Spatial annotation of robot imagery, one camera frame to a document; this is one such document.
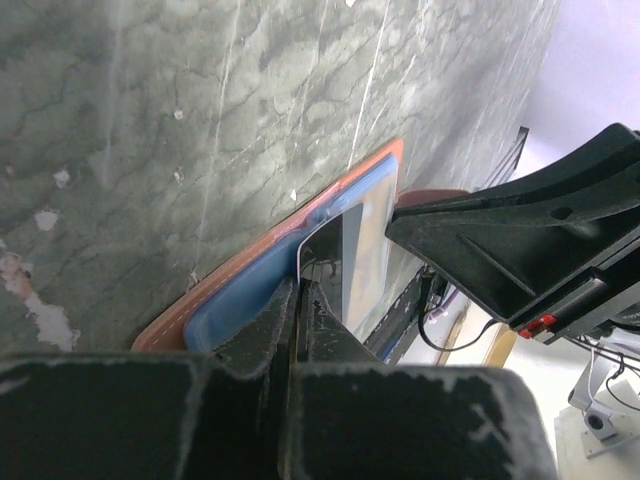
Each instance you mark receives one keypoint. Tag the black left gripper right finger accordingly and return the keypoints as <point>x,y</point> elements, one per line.
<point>369,420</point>

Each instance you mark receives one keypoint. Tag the gold patterned card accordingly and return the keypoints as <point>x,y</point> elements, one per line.
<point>365,253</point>

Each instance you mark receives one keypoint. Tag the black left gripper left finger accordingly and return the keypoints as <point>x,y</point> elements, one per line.
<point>144,416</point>

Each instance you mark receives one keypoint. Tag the pink leather card holder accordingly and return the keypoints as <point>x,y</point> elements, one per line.
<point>230,297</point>

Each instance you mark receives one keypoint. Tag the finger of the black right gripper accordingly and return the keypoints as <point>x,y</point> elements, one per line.
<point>553,254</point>

